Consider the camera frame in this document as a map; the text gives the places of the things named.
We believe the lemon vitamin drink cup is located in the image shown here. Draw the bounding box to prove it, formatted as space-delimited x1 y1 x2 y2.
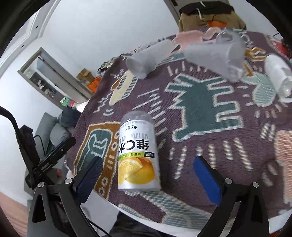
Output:
118 111 161 191

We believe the frosted plastic cup left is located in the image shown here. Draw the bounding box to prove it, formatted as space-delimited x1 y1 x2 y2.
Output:
126 39 176 79

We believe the white sleeved clear cup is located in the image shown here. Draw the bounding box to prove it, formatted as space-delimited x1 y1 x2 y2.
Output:
264 54 291 103

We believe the tall frosted plastic cup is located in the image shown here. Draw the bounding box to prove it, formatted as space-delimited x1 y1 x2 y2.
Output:
184 31 245 83

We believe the small clear plastic cup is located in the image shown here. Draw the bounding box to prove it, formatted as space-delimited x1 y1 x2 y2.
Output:
216 31 235 44

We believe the purple patterned woven tablecloth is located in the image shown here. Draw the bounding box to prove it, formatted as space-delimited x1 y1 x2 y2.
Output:
67 28 291 229

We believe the orange box on floor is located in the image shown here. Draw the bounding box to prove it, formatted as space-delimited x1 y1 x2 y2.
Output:
87 77 101 93

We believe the cardboard box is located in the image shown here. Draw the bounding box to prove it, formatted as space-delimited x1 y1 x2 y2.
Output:
76 69 95 85

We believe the chair with brown jacket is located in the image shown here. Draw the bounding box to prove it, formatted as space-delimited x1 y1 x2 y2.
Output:
178 1 247 32

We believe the black cable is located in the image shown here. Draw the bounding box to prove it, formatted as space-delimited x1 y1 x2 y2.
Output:
0 106 30 173

